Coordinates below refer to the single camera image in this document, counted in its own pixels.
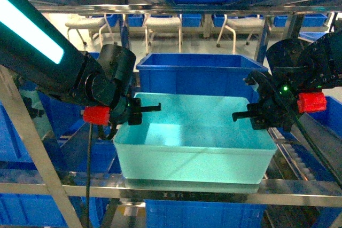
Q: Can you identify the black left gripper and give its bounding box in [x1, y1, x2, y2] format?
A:
[110, 97, 161, 132]

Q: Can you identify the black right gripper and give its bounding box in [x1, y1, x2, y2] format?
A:
[232, 70, 301, 131]

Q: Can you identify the teal plastic bin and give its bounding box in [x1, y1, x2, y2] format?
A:
[114, 93, 277, 184]

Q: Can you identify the stainless steel shelf rack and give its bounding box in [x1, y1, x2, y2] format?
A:
[0, 0, 342, 228]

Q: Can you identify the blue bin left shelf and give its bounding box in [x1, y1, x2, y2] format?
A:
[0, 51, 101, 164]

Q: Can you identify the blue bin shelf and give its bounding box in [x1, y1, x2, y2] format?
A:
[309, 96, 342, 137]
[0, 51, 101, 164]

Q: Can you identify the blue bin right shelf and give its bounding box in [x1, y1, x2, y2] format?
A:
[309, 96, 342, 137]

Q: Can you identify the blue bin behind teal bin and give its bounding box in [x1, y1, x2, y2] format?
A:
[136, 53, 268, 102]

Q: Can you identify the grey chair middle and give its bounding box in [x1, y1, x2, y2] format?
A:
[143, 14, 183, 54]

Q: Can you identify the grey chair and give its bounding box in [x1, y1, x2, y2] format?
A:
[216, 14, 265, 54]
[143, 14, 183, 54]
[65, 14, 118, 48]

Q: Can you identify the grey chair right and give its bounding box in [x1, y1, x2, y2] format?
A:
[216, 14, 265, 54]

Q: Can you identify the white roller track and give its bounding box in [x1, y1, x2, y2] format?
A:
[283, 144, 316, 181]

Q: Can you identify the grey chair left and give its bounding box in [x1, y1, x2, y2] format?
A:
[65, 14, 118, 48]

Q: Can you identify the blue bin bottom centre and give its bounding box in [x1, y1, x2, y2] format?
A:
[145, 200, 267, 227]

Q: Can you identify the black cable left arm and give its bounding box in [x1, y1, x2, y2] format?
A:
[84, 123, 93, 228]

